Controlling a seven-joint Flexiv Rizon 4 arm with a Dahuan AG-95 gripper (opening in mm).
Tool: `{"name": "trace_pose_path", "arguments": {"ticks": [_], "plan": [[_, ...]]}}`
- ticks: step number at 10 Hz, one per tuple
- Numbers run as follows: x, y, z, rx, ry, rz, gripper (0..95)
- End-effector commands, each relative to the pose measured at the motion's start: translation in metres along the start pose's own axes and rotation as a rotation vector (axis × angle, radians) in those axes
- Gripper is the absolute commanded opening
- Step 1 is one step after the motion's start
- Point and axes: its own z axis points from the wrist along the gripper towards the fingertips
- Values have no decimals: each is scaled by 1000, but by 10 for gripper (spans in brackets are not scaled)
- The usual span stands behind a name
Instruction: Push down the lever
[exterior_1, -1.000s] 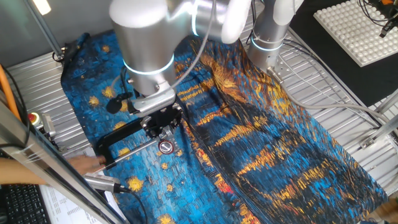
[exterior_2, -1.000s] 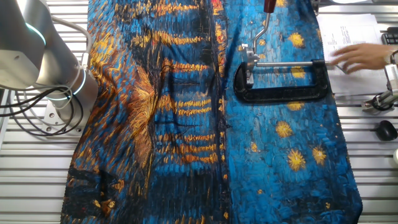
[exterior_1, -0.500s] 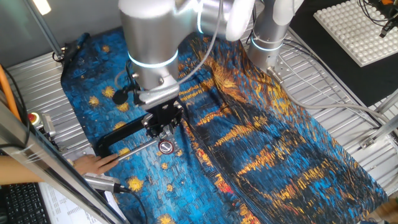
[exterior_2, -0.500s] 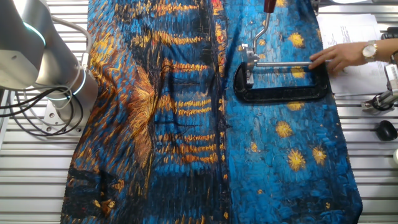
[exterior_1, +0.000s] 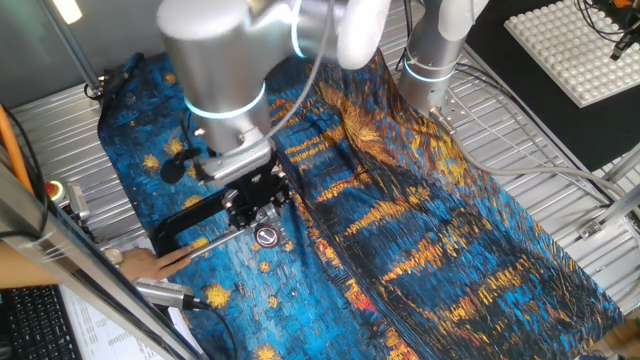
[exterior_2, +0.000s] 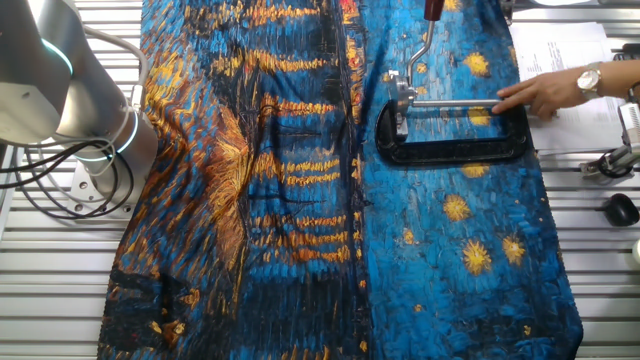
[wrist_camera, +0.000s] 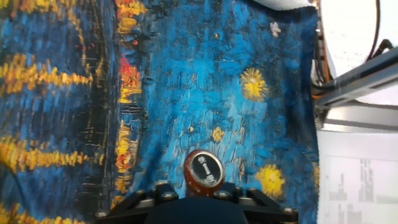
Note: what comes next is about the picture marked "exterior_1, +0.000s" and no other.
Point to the red emergency stop button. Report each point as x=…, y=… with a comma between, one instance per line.
x=55, y=192

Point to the black C-clamp silver screw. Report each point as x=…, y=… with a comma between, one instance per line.
x=195, y=212

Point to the printed paper sheet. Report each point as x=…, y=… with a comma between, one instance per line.
x=100, y=330

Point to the white lamp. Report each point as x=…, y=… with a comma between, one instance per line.
x=66, y=10

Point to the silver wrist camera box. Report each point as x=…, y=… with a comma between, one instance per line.
x=240, y=162

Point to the person left hand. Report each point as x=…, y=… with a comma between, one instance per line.
x=147, y=265

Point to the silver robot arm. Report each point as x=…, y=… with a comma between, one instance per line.
x=220, y=75

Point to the blue starry painting cloth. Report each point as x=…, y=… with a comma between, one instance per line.
x=400, y=225

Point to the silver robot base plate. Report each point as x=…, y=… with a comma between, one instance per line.
x=457, y=107

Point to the black mat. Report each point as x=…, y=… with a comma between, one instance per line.
x=550, y=125

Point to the gold wristwatch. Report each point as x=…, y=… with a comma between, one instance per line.
x=113, y=257

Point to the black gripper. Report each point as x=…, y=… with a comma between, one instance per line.
x=262, y=192

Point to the aluminium strut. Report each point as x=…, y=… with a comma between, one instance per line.
x=620, y=210
x=627, y=162

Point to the silver finned camera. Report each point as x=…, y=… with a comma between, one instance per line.
x=160, y=293

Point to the black round microphone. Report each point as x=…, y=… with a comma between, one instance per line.
x=172, y=171

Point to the slim aluminium post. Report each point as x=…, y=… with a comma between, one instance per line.
x=70, y=45

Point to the silver lever bracket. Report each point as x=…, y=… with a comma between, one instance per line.
x=277, y=225

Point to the white bumpy panel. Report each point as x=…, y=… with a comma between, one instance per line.
x=575, y=55

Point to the black keyboard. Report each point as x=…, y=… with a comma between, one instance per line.
x=30, y=325

